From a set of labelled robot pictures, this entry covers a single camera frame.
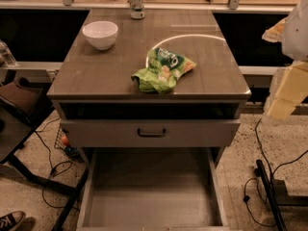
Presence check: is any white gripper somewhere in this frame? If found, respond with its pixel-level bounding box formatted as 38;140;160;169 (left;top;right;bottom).
262;0;308;120

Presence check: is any green rice chip bag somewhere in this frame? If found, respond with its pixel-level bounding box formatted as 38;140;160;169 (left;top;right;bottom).
131;47;196;94

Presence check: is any grey drawer cabinet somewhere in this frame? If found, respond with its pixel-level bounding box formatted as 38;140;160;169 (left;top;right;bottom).
48;9;250;160

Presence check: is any open grey bottom drawer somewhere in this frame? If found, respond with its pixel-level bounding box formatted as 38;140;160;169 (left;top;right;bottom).
77;148;230;231

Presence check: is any black metal stand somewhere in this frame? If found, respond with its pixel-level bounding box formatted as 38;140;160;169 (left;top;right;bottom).
255;160;308;231

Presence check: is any white green soda can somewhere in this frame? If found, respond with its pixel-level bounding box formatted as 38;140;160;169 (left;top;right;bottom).
129;0;145;19

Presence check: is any white ceramic bowl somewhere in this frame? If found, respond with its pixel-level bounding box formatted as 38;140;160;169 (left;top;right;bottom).
82;21;118;50

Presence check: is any dark side table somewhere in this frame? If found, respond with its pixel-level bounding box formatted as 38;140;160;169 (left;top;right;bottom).
0;77;74;195

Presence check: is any clear plastic water bottle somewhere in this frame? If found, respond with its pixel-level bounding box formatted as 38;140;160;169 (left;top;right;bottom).
0;39;17;67

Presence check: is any black white sneaker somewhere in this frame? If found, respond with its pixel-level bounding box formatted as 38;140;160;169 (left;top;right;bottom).
0;211;26;231

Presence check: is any black floor cable right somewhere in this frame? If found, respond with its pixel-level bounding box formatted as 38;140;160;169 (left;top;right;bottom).
243;118;308;228

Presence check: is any black floor cable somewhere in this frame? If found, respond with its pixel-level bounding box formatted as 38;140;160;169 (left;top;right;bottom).
34;116;81;212
243;118;308;228

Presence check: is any closed drawer with black handle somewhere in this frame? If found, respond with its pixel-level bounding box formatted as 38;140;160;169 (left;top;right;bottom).
61;119;240;147

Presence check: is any wire basket with balls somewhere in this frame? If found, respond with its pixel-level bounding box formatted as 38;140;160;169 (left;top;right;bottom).
54;128;80;159

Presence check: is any black floor cable left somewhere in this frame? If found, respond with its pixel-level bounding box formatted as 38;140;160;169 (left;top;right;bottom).
34;116;81;212

